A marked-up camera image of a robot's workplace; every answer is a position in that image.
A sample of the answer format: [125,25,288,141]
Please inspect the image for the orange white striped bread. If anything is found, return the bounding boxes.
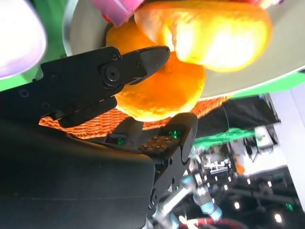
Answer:
[134,1,273,73]

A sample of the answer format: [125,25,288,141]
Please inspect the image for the lavender plate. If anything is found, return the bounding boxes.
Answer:
[0,0,48,79]

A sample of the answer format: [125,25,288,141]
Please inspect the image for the pale grey-green bowl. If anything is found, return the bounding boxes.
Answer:
[62,0,305,101]

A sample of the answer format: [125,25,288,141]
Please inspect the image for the black backdrop curtain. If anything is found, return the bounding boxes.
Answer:
[196,94,280,138]

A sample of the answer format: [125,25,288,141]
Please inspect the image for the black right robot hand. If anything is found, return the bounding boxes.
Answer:
[0,46,199,229]

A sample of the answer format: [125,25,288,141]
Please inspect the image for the orange ring-shaped bread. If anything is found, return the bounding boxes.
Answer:
[106,21,207,122]

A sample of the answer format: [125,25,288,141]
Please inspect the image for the orange wicker basket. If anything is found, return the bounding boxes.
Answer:
[39,94,231,140]

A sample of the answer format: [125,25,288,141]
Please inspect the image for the pink cake slice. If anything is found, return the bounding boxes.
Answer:
[92,0,145,27]

